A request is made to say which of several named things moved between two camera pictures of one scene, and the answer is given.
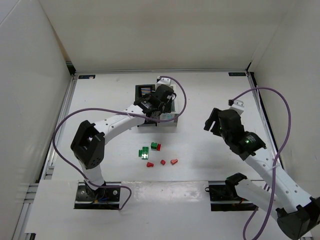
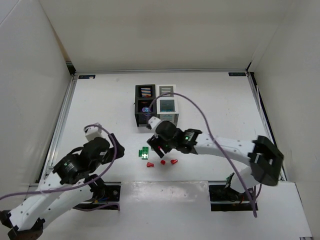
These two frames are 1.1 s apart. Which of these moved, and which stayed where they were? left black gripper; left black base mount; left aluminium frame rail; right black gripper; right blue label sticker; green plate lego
Moved: right black gripper; left black gripper
Stayed: right blue label sticker; left black base mount; green plate lego; left aluminium frame rail
